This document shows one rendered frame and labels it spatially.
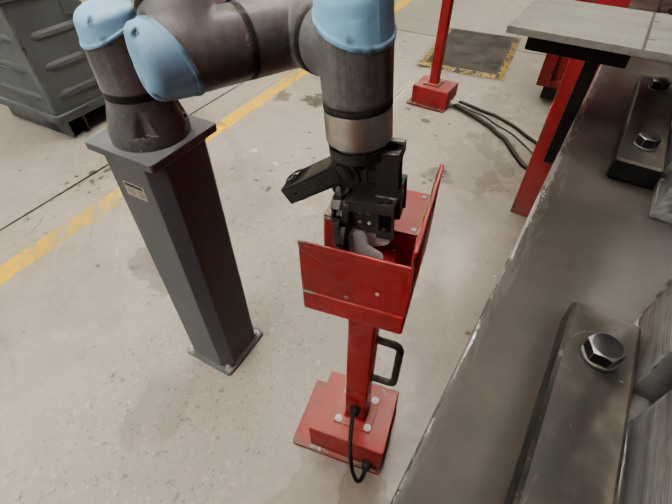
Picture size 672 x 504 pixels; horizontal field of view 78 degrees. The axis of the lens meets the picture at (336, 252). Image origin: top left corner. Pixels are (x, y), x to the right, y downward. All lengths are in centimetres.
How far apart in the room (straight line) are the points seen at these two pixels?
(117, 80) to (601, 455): 80
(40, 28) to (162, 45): 219
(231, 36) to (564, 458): 44
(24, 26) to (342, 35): 226
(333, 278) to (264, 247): 114
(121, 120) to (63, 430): 95
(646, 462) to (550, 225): 28
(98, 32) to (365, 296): 57
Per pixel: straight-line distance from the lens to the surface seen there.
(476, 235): 184
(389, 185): 49
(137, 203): 96
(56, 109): 269
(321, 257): 56
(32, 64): 261
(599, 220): 57
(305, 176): 53
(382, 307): 60
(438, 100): 269
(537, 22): 74
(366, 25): 41
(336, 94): 43
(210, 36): 45
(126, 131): 86
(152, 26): 45
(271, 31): 47
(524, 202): 196
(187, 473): 130
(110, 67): 82
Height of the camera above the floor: 119
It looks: 46 degrees down
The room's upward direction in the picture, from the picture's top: straight up
